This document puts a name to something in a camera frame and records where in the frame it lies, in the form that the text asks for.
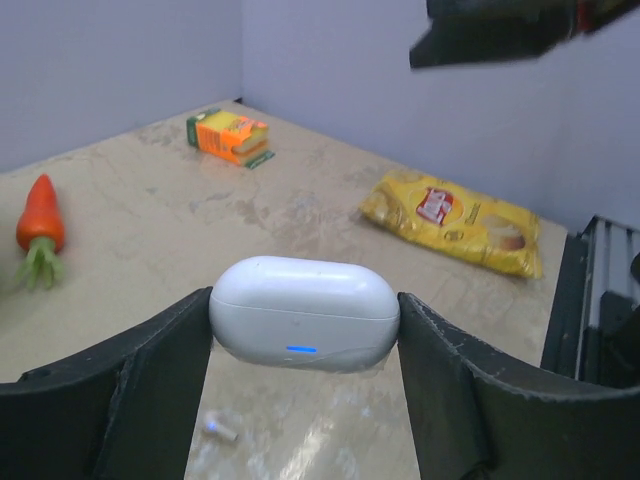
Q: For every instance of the orange sponge package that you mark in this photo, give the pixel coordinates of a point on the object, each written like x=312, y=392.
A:
x=234, y=138

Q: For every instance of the white earbud charging case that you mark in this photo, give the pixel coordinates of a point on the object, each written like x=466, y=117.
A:
x=304, y=314

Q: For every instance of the white earbud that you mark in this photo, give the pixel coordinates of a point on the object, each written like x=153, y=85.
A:
x=212, y=424

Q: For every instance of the yellow Lays chips bag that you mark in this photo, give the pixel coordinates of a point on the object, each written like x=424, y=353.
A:
x=450, y=219

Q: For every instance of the orange carrot toy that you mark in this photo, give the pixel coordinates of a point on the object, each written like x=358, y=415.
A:
x=40, y=233

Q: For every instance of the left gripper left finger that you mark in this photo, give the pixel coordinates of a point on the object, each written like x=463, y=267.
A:
x=124, y=408

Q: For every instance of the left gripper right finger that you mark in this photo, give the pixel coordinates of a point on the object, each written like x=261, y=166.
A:
x=479, y=413

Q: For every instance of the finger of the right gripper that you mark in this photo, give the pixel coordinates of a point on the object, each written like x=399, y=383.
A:
x=469, y=32

